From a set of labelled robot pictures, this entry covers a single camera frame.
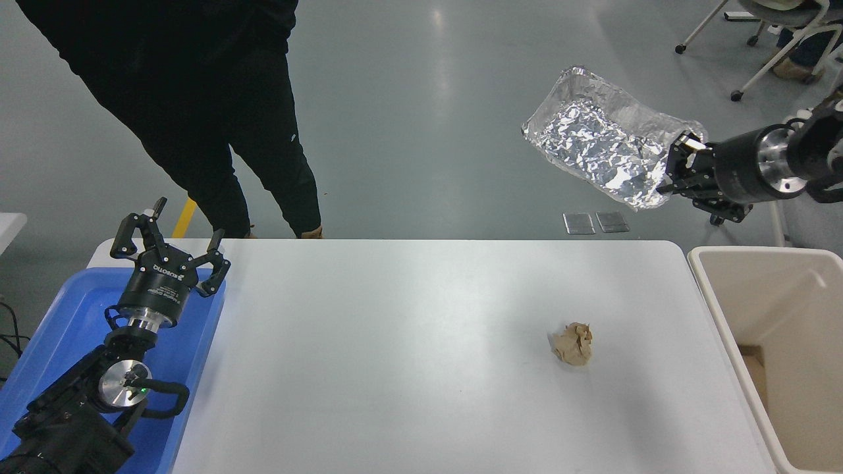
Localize white office chair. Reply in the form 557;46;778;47
710;109;843;248
675;0;843;103

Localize black cable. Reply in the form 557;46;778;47
0;300;31;386

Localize large pale bin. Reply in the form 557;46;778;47
687;246;843;474

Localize blue plastic tray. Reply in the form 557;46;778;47
0;267;227;474

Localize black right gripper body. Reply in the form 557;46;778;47
711;129;766;206

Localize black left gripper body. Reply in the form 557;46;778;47
117;246;200;329

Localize foil tray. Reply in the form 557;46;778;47
522;65;707;211

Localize person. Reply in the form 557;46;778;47
13;0;323;240
772;26;843;83

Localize small white table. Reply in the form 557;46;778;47
0;213;28;255

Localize crumpled tan paper ball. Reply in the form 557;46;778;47
550;322;593;367

